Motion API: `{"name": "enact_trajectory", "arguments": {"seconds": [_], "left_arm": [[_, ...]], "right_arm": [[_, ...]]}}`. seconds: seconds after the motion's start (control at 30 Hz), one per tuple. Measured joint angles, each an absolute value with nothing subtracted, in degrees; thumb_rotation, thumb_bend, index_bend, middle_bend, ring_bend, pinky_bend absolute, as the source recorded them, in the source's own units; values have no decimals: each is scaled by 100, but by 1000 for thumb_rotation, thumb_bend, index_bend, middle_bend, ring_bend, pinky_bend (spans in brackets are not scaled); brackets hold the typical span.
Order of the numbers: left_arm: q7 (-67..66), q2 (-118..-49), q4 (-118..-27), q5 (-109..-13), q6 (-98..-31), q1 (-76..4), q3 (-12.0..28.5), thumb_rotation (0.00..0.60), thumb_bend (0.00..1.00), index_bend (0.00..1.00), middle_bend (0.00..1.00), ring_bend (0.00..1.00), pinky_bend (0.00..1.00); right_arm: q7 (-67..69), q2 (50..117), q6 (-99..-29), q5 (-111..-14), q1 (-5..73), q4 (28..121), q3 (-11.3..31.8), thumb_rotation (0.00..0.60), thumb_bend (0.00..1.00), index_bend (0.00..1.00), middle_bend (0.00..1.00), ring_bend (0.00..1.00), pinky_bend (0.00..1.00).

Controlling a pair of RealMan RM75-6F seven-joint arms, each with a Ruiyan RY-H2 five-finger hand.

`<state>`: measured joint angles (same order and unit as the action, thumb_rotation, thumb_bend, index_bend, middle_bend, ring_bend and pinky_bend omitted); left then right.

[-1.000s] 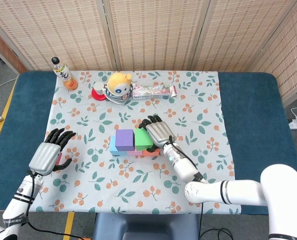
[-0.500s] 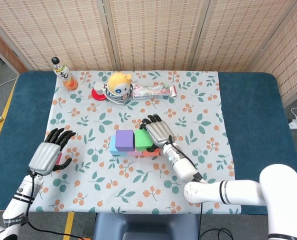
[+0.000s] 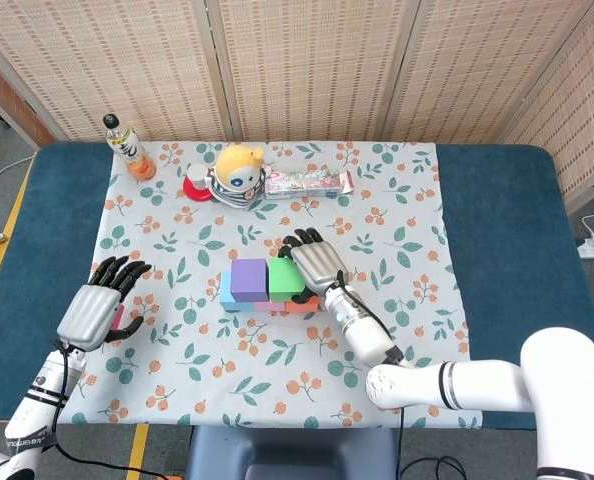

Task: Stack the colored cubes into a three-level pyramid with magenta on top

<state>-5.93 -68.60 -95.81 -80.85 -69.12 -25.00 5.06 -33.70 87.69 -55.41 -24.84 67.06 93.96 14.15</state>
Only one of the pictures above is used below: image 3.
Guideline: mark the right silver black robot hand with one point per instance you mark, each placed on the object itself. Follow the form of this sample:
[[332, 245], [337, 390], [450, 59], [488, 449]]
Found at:
[[319, 267]]

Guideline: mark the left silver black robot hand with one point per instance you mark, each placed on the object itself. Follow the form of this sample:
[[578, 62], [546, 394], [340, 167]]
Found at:
[[89, 315]]

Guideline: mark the red foam cube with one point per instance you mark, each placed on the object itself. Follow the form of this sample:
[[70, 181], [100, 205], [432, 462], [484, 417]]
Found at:
[[118, 317]]

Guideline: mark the green foam cube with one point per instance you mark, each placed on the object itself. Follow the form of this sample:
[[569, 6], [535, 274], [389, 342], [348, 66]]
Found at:
[[282, 280]]

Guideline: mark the orange foam cube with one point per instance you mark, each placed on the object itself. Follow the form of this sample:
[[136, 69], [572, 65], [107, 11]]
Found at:
[[308, 306]]

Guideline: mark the purple foam cube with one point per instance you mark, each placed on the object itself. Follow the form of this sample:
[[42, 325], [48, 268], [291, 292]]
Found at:
[[249, 280]]

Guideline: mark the light blue foam cube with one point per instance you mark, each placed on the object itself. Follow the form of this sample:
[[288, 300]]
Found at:
[[225, 295]]

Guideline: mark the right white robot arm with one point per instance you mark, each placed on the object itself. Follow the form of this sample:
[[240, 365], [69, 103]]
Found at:
[[477, 385]]

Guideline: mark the pink foam cube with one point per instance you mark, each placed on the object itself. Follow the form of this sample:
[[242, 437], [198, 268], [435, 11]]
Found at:
[[269, 306]]

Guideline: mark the snack package box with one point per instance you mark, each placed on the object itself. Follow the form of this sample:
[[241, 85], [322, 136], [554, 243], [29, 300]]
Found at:
[[307, 184]]

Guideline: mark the floral print tablecloth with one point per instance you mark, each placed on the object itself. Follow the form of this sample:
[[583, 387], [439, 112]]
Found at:
[[277, 380]]

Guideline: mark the yellow plush toy striped shirt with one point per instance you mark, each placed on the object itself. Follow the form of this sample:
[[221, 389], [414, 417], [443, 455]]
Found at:
[[237, 172]]

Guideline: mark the orange juice bottle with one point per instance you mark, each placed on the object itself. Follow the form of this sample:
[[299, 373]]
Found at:
[[129, 150]]

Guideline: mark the small orange object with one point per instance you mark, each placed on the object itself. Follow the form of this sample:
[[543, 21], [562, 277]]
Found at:
[[169, 477]]

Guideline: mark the teal padded table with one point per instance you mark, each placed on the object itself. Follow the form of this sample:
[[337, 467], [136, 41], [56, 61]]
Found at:
[[502, 225]]

